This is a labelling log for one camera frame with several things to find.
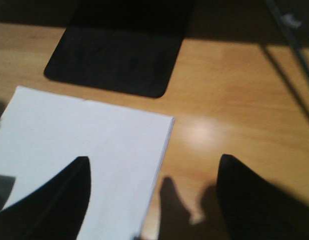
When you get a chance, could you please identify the white paper sheets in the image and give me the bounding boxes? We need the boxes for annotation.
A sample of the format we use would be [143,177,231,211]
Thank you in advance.
[0,86,174,240]

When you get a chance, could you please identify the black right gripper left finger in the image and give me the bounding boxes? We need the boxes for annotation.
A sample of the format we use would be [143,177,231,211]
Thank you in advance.
[0,156,91,240]

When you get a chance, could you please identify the black monitor cable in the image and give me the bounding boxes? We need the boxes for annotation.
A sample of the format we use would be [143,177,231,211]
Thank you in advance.
[264,0,309,101]

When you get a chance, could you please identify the black monitor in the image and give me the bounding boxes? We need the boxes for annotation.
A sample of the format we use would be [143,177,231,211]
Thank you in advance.
[44,0,194,98]

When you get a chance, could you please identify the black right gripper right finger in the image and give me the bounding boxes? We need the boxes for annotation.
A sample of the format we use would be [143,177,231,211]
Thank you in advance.
[216,154,309,240]

